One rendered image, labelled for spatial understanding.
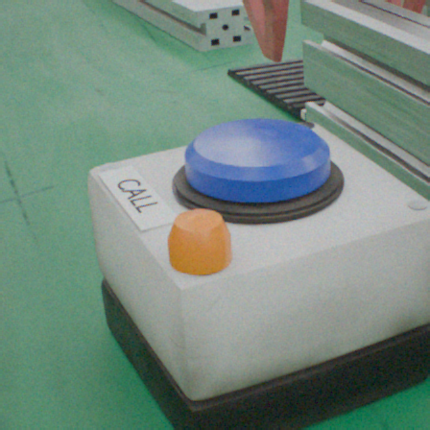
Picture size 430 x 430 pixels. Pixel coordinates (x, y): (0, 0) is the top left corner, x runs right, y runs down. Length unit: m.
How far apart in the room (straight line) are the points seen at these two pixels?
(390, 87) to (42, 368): 0.16
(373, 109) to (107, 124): 0.18
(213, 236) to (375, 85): 0.15
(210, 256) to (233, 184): 0.03
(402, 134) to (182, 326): 0.14
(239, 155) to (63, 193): 0.18
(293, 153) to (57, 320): 0.11
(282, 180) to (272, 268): 0.03
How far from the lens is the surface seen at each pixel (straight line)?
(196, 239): 0.21
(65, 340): 0.30
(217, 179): 0.24
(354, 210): 0.24
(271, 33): 0.43
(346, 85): 0.36
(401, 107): 0.33
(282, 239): 0.23
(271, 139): 0.25
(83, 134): 0.47
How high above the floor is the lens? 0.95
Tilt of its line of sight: 27 degrees down
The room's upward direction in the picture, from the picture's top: 4 degrees counter-clockwise
